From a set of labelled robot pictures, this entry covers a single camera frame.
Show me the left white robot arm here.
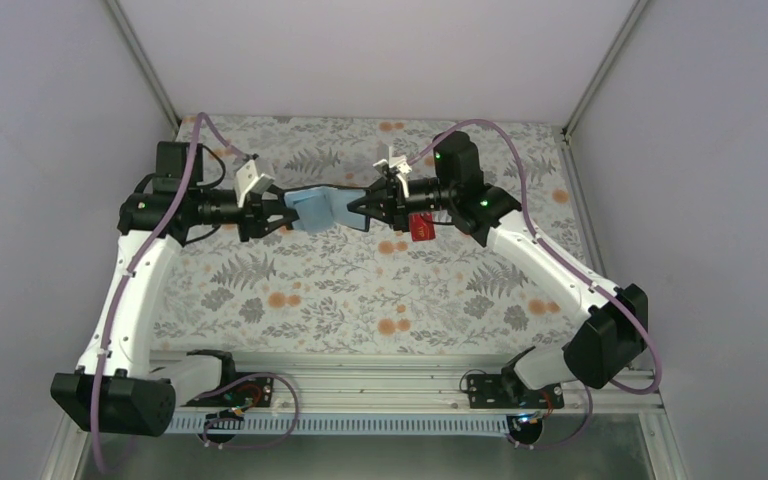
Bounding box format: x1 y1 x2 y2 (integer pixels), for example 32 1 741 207
50 141 298 437

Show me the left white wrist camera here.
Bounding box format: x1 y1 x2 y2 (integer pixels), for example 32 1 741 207
233 157 275 209

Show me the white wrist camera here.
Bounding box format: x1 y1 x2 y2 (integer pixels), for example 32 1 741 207
233 157 275 209
373 142 412 198

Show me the black leather card holder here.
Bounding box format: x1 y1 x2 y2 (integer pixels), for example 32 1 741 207
283 185 370 234

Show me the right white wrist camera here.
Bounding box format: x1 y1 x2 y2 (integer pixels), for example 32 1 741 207
373 142 412 198

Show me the red credit card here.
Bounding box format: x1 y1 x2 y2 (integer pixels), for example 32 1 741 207
409 213 436 242

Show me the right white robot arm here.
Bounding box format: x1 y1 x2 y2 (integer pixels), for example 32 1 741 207
347 131 648 407

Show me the white slotted cable duct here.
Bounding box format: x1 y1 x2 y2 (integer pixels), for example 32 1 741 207
89 413 514 437

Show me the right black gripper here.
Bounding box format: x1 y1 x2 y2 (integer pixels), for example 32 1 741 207
348 176 456 232

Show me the purple cable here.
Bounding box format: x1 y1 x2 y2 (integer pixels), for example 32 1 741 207
89 111 300 473
407 118 664 452

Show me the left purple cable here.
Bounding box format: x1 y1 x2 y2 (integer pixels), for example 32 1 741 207
89 111 300 473

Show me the aluminium rail frame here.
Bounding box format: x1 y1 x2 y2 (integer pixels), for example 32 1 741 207
69 354 664 415

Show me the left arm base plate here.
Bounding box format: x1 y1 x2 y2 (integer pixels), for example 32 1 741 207
184 372 275 408

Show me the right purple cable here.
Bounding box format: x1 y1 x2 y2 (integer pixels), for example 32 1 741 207
407 118 664 452

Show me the floral table mat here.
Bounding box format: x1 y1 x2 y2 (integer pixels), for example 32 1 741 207
151 115 576 354

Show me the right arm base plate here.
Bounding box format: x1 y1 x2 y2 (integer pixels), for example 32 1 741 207
458 369 565 410

